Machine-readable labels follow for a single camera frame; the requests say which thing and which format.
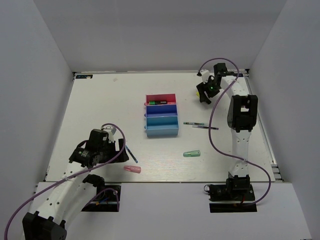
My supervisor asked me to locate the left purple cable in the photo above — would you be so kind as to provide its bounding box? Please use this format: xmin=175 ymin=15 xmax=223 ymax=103
xmin=4 ymin=122 xmax=127 ymax=240

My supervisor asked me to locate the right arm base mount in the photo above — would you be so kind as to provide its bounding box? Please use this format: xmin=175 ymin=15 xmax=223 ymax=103
xmin=203 ymin=184 xmax=258 ymax=214

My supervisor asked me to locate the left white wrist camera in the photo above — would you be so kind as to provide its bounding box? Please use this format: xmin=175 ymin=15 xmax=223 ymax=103
xmin=100 ymin=125 xmax=117 ymax=143

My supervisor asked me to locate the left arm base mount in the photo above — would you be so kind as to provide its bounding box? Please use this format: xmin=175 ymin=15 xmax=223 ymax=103
xmin=81 ymin=183 xmax=122 ymax=213

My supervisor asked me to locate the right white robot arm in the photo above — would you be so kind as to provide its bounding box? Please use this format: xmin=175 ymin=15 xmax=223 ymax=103
xmin=196 ymin=63 xmax=258 ymax=200

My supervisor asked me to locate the green patterned pen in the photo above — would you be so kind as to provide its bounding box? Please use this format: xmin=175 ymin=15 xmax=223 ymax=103
xmin=183 ymin=122 xmax=208 ymax=126

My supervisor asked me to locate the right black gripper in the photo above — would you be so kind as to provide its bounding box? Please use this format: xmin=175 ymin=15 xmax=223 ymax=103
xmin=196 ymin=77 xmax=222 ymax=103

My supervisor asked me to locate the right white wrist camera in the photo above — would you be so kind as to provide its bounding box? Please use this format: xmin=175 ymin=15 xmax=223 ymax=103
xmin=197 ymin=69 xmax=211 ymax=84

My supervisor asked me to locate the red container bin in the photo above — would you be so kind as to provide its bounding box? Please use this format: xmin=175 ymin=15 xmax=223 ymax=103
xmin=144 ymin=93 xmax=177 ymax=106

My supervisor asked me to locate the left blue table label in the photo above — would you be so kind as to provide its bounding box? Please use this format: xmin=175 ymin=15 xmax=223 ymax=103
xmin=75 ymin=74 xmax=93 ymax=79

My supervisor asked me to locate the dark blue container bin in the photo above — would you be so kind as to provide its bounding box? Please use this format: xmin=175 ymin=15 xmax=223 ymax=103
xmin=145 ymin=104 xmax=178 ymax=118

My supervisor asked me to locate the blue pen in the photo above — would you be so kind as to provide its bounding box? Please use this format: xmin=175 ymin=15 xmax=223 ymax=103
xmin=125 ymin=145 xmax=139 ymax=164

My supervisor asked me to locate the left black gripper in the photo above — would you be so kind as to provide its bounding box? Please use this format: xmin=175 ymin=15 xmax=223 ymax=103
xmin=98 ymin=138 xmax=129 ymax=163

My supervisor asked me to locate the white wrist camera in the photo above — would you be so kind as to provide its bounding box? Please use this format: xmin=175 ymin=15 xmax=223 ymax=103
xmin=100 ymin=125 xmax=117 ymax=143
xmin=197 ymin=69 xmax=211 ymax=84

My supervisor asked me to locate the green highlighter marker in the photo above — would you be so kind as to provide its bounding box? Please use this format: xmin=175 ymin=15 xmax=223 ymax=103
xmin=148 ymin=100 xmax=168 ymax=105

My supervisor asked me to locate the light blue container bin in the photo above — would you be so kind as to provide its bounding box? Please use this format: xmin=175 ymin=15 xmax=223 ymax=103
xmin=144 ymin=116 xmax=179 ymax=138

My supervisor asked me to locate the purple pen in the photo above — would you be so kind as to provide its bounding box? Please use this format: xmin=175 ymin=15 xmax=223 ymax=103
xmin=192 ymin=125 xmax=219 ymax=131

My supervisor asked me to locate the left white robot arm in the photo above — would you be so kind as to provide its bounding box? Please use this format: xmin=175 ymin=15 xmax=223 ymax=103
xmin=22 ymin=124 xmax=129 ymax=240

